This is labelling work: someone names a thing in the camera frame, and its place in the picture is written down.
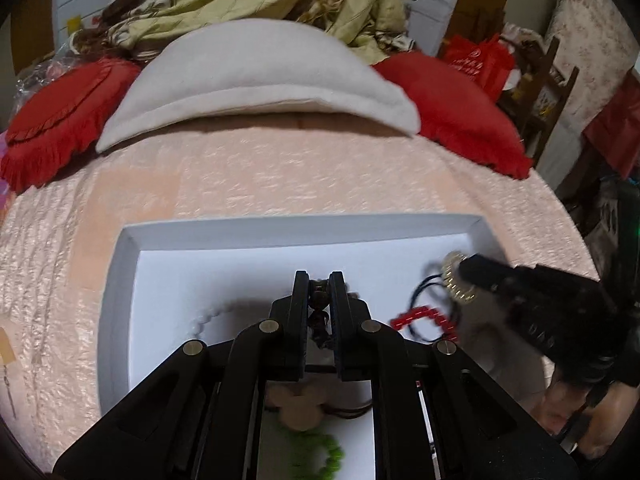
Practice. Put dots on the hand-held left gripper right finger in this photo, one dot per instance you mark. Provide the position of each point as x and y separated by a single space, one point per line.
337 305

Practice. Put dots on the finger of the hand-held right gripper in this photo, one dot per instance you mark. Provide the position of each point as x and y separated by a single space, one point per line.
490 275

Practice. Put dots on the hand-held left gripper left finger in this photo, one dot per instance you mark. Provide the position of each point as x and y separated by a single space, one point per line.
301 305

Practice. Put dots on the white cardboard box tray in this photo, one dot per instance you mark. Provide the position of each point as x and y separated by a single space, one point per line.
225 270

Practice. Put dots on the person's right hand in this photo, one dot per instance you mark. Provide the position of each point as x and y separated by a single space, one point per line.
595 420

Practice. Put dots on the dark patterned cloth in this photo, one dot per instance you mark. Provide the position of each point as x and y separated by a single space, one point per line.
605 215

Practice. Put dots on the peach textured bedspread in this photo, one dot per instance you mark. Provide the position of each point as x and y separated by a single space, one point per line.
250 180

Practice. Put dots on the plain red cushion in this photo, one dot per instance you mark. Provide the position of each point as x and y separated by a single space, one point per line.
450 105

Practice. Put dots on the red cloth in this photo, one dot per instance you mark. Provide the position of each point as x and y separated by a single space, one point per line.
615 125

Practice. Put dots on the wooden chair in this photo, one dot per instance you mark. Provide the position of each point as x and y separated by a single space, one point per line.
550 90

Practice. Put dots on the red shopping bag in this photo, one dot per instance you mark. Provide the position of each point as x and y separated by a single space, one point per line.
475 60

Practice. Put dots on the beige pillow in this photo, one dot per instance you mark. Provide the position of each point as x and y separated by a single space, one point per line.
250 70

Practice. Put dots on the gold tassel earring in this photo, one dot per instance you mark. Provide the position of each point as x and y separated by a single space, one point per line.
8 385

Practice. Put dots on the red frilled cushion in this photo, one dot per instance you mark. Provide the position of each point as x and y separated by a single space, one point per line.
50 110

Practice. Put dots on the clear plastic bag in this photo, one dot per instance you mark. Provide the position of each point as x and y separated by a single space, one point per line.
45 72

